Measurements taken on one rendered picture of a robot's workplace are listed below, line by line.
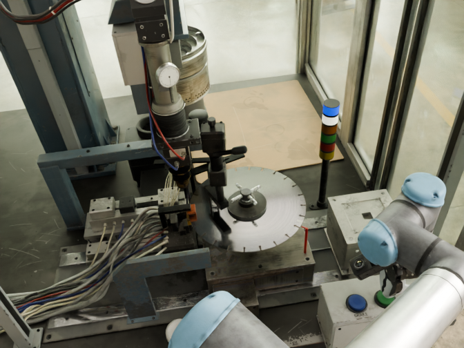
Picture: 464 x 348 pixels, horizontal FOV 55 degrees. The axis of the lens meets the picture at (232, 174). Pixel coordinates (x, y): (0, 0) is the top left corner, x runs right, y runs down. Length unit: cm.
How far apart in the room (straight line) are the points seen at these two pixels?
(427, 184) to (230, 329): 48
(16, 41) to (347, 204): 111
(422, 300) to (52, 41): 125
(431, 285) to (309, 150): 110
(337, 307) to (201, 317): 60
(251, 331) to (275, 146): 126
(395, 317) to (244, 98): 153
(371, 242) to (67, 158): 92
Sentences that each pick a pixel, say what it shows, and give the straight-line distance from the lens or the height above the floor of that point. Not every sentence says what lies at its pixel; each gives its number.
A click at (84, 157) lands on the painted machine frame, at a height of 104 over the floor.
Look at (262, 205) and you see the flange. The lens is 125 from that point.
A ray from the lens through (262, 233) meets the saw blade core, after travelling 119.
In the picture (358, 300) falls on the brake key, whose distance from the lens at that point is 114.
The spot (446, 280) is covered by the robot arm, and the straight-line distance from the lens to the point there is 76.
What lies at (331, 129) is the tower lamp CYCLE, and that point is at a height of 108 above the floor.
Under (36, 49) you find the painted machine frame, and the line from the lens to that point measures 152.
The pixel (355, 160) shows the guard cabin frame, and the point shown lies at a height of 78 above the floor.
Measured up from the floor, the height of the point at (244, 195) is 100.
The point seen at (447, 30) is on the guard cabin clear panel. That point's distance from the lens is 112.
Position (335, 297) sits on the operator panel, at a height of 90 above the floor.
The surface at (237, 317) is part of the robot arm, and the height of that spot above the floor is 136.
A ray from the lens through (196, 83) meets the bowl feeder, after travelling 176.
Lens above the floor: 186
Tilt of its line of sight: 42 degrees down
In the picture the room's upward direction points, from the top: 5 degrees counter-clockwise
